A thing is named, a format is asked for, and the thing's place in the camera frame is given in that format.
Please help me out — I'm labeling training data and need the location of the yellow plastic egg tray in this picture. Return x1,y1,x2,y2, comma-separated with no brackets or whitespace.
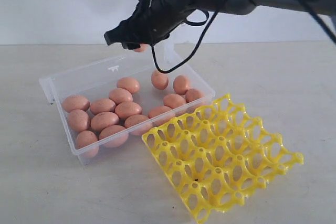
142,94,304,223

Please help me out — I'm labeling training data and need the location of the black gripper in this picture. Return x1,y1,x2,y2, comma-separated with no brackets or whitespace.
104,0,195,50

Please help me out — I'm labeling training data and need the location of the black cable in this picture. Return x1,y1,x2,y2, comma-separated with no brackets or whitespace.
136,0,336,74

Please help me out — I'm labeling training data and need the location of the brown egg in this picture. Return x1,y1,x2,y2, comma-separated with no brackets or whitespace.
109,88,133,104
133,44,148,52
67,109,90,132
114,101,142,120
76,130,99,158
124,114,153,136
173,75,191,95
185,88,206,111
163,93,186,109
90,98,116,115
62,95,90,113
90,112,119,132
148,105,175,119
117,77,140,94
151,70,169,90
99,125,129,148

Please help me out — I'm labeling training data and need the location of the clear plastic storage box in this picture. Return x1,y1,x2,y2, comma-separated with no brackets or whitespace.
40,51,215,165

